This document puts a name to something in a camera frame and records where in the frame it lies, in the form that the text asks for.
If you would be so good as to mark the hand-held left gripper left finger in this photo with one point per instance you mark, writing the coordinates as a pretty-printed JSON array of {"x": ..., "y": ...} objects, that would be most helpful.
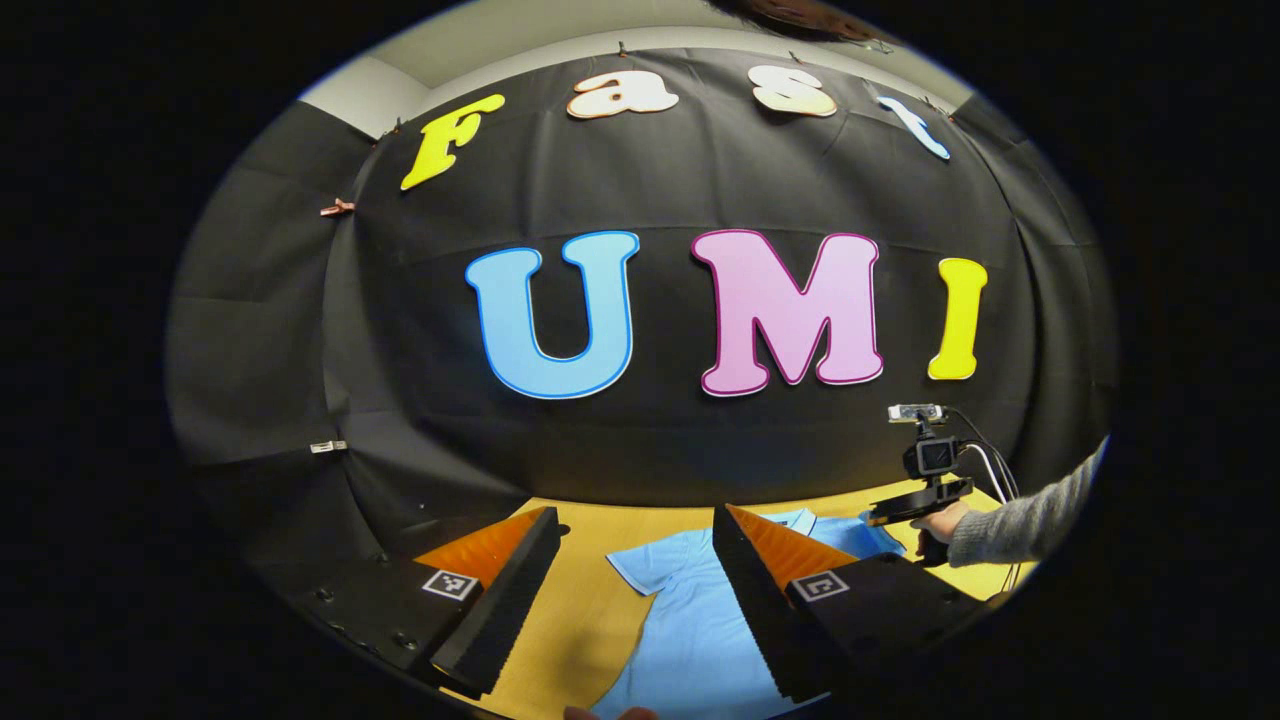
[{"x": 505, "y": 610}]

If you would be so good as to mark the light blue T-shirt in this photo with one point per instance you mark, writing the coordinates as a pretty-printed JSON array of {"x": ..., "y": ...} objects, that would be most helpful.
[{"x": 690, "y": 640}]

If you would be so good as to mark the black backdrop cloth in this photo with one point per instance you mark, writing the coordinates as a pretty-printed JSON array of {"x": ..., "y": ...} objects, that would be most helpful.
[{"x": 650, "y": 150}]

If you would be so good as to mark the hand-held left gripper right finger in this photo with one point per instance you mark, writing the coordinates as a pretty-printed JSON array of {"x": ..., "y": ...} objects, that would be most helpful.
[{"x": 760, "y": 610}]

